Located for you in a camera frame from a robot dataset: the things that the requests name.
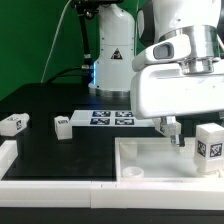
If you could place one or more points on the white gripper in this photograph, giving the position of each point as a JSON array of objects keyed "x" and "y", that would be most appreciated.
[{"x": 162, "y": 90}]

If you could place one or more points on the white square tabletop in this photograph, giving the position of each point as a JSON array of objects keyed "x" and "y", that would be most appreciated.
[{"x": 150, "y": 159}]

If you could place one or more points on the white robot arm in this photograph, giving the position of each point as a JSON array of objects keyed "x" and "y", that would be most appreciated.
[{"x": 166, "y": 59}]

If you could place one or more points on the white front fence bar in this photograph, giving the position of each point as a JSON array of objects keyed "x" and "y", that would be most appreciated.
[{"x": 205, "y": 195}]

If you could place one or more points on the white left fence piece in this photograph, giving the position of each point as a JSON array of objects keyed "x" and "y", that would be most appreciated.
[{"x": 8, "y": 154}]

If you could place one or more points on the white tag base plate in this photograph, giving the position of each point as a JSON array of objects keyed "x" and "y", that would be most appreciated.
[{"x": 108, "y": 118}]

